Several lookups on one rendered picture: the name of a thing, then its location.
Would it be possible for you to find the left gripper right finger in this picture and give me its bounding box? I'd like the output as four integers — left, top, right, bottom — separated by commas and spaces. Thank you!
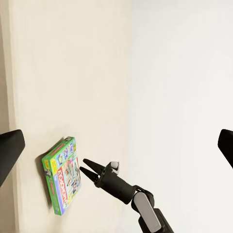
217, 129, 233, 168

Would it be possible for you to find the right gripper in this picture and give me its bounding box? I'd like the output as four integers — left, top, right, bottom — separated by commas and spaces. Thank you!
79, 158, 126, 198

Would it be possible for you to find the board game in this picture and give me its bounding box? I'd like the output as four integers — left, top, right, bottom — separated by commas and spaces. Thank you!
42, 136, 82, 216

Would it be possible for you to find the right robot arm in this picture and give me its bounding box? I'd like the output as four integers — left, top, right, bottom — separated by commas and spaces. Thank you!
79, 158, 174, 233

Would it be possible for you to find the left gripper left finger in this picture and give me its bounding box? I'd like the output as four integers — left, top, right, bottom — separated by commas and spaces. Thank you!
0, 129, 25, 187

